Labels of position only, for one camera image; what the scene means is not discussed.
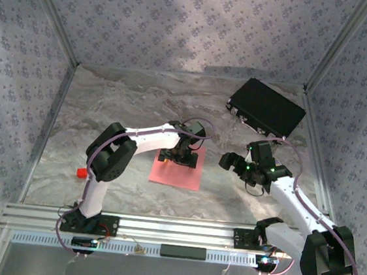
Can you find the pink paper sheet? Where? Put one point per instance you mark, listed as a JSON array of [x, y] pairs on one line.
[[179, 176]]

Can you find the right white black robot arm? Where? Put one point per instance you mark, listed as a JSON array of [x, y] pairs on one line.
[[294, 205]]

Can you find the black hard case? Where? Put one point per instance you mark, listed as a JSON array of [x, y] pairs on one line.
[[265, 106]]

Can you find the small red cube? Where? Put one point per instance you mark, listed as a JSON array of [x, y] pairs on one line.
[[82, 173]]

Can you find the black rectangular bar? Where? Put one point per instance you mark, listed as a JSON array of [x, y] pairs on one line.
[[183, 252]]

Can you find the perforated metal strip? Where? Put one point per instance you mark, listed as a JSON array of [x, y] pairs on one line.
[[126, 247]]

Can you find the aluminium side rail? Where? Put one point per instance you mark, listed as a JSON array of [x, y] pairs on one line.
[[317, 148], [47, 133]]

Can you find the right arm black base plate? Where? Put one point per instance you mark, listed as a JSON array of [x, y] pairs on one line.
[[241, 239]]

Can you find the aluminium mounting rail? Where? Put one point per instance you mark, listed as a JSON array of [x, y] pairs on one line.
[[177, 232]]

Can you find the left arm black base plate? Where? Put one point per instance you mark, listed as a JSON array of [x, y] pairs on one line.
[[108, 225]]

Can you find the aluminium frame post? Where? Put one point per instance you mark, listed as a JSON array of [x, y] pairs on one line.
[[341, 45], [52, 15]]

